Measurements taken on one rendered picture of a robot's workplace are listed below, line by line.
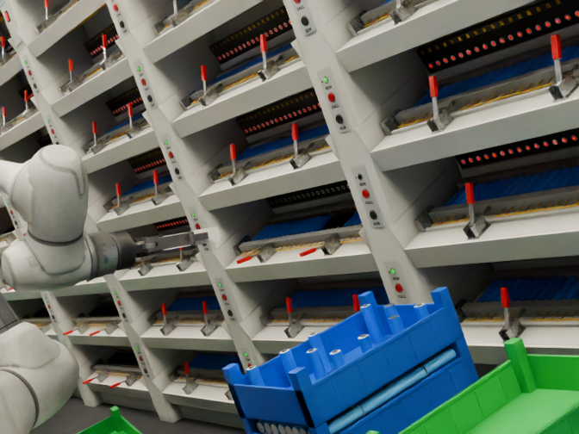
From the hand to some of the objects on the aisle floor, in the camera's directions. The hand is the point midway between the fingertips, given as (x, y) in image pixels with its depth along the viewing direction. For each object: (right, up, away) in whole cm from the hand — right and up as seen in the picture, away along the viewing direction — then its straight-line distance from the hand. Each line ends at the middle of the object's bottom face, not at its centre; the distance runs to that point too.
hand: (201, 237), depth 195 cm
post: (+62, -45, -8) cm, 77 cm away
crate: (-28, -64, +55) cm, 89 cm away
